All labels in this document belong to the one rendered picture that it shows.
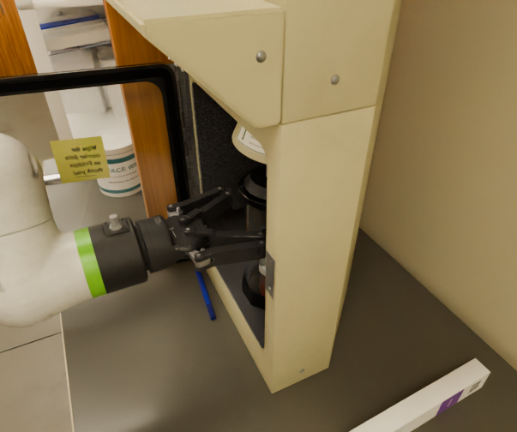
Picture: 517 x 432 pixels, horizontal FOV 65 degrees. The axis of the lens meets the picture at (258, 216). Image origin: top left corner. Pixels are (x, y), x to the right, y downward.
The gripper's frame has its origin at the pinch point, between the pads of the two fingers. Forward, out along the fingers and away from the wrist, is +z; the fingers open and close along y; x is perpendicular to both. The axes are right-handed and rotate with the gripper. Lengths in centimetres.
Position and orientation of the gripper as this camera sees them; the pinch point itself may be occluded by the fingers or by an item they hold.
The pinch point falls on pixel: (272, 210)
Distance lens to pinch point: 63.0
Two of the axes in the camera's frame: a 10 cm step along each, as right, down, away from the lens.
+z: 8.9, -2.6, 3.6
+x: -0.1, 8.0, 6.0
